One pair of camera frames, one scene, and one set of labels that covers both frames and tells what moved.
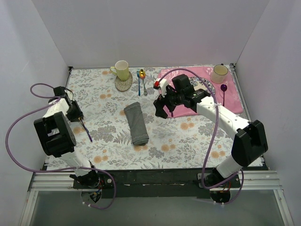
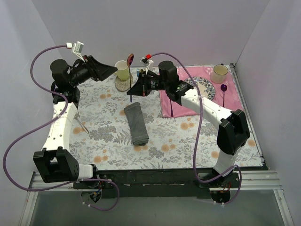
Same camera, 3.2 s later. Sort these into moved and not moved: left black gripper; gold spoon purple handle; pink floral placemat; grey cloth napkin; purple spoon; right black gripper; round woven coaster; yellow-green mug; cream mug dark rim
Moved: right black gripper; left black gripper; gold spoon purple handle
Not moved: round woven coaster; yellow-green mug; pink floral placemat; cream mug dark rim; grey cloth napkin; purple spoon
